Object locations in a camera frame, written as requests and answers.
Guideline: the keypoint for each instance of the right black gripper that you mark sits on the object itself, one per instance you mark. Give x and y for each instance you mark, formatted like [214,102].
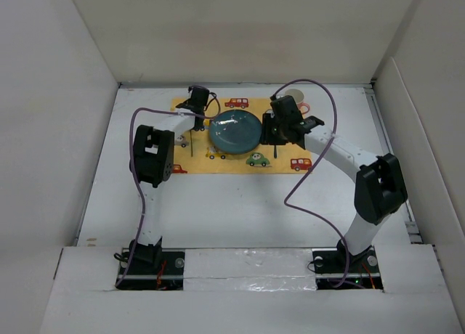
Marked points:
[268,119]

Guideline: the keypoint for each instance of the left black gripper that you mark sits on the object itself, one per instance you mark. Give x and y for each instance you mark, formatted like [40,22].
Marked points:
[199,126]

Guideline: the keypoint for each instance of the pink and white cup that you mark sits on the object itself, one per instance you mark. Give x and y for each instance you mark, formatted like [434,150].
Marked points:
[298,96]

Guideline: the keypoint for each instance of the blue metal fork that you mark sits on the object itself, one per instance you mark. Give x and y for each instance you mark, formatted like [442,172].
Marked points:
[191,143]

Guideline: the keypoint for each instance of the dark teal ceramic plate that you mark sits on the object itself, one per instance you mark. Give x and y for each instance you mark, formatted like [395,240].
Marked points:
[235,132]

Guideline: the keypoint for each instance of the yellow car-print cloth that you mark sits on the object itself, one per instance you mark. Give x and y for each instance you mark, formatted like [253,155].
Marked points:
[207,159]

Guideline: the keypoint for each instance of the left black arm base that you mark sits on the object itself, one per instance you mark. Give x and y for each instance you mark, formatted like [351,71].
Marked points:
[166,275]

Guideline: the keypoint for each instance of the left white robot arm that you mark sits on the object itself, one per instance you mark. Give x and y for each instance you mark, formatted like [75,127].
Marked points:
[152,136]

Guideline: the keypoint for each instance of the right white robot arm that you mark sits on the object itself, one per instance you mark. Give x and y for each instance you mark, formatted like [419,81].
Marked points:
[379,183]

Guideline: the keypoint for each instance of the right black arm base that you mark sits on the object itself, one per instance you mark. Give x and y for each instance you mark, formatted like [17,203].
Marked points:
[331,271]

